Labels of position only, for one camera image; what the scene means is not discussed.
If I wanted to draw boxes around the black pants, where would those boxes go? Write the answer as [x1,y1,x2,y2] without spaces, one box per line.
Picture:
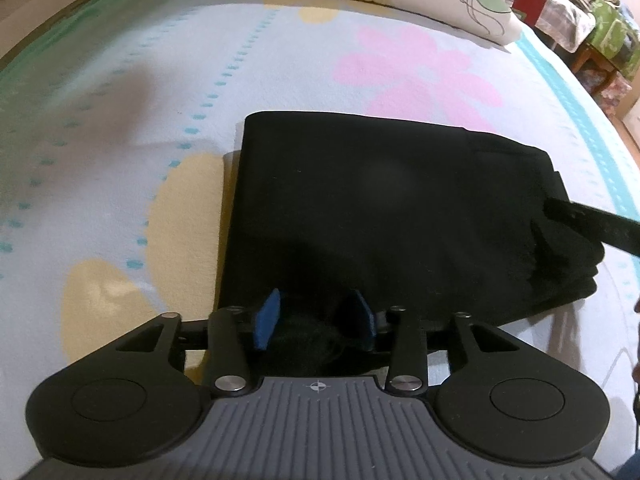
[218,112,604,377]

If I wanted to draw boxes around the green storage box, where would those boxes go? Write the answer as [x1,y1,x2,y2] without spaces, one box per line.
[586,0,639,80]

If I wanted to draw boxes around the grey checked cloth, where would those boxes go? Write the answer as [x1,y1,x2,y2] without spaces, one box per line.
[535,0,620,53]

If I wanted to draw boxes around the light blue flower blanket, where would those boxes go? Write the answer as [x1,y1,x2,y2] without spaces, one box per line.
[1,0,639,479]

